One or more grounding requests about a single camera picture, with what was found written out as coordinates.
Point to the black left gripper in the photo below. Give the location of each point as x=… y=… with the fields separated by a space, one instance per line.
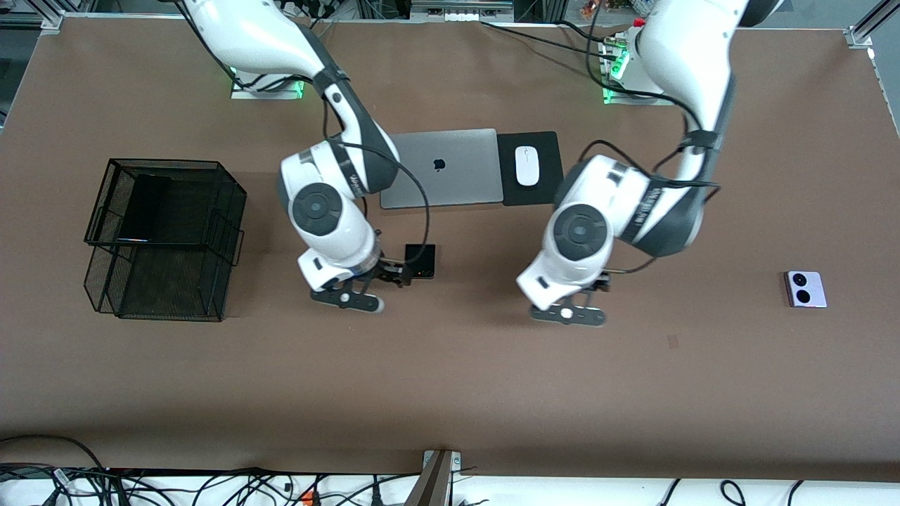
x=601 y=282

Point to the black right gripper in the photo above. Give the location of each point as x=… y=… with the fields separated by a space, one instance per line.
x=389 y=270

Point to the black flip phone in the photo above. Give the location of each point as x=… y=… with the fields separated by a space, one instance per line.
x=424 y=256

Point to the lavender flip phone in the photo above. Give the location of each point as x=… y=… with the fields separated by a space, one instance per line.
x=806 y=289

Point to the long black smartphone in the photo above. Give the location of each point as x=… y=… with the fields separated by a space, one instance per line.
x=144 y=207

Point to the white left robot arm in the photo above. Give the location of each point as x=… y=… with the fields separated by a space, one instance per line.
x=675 y=56

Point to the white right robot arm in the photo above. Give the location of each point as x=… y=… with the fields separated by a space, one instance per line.
x=246 y=35

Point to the silver closed laptop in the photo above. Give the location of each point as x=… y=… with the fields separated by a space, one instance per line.
x=457 y=176

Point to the white computer mouse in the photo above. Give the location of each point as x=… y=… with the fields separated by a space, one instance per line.
x=527 y=166

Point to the black mouse pad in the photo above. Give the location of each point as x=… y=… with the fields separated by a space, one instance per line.
x=541 y=147

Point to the white power strip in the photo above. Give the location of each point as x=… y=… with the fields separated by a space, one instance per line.
x=460 y=14

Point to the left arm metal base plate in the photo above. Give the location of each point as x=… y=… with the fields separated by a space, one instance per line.
x=626 y=100

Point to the aluminium camera mount post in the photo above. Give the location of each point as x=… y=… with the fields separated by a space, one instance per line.
x=432 y=485

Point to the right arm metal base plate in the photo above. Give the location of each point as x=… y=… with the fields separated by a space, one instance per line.
x=242 y=93

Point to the aluminium table edge rail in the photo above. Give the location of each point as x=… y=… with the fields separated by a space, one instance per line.
x=880 y=77

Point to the aluminium frame profile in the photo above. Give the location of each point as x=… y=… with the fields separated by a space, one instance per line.
x=49 y=22
x=859 y=36

